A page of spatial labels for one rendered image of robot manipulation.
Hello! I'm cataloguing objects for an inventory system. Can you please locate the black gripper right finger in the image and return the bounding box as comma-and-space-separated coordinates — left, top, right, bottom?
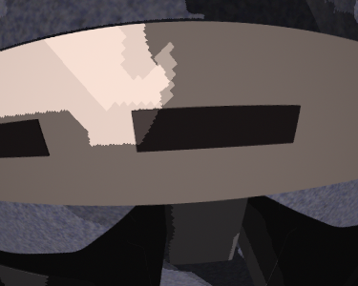
237, 195, 358, 286

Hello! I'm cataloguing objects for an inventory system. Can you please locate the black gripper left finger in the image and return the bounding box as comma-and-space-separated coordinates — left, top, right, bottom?
0, 204, 167, 286

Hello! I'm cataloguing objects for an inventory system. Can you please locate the black two-prong plug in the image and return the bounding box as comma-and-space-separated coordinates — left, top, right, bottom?
164, 197, 247, 265

